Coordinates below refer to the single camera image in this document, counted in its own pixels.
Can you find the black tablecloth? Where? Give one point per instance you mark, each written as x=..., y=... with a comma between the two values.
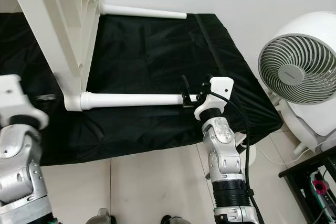
x=152, y=59

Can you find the robot right leg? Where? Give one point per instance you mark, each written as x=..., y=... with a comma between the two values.
x=176, y=220

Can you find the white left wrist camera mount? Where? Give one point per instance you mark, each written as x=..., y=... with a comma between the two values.
x=16, y=100

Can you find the pink green floor item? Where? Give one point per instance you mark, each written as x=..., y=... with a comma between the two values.
x=318, y=184

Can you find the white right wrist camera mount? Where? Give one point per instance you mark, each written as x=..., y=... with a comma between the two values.
x=221, y=87

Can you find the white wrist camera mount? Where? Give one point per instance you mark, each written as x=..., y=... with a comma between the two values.
x=16, y=100
x=221, y=87

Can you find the robot leg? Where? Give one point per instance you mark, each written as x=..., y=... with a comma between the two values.
x=176, y=220
x=101, y=216

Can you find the robot left leg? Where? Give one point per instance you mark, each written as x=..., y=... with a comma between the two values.
x=101, y=216

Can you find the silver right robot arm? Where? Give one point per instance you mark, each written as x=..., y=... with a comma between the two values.
x=223, y=150

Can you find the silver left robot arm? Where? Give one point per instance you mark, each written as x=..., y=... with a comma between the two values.
x=21, y=166

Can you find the white plastic table top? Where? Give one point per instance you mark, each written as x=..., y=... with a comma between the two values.
x=63, y=35

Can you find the white floor fan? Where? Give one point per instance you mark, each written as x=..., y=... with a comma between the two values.
x=294, y=69

